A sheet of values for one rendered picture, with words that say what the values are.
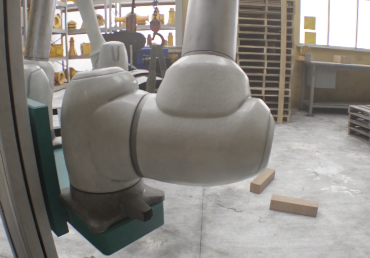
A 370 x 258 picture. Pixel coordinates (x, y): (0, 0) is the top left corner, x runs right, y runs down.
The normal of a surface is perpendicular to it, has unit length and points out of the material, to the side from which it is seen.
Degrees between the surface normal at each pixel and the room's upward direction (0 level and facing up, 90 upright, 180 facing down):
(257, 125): 61
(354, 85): 90
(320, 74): 90
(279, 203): 90
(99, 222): 12
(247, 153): 88
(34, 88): 75
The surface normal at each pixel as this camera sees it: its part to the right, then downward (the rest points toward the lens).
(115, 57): 0.39, 0.11
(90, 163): 0.01, 0.30
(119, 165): -0.13, 0.48
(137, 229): 0.75, 0.17
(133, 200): 0.09, -0.94
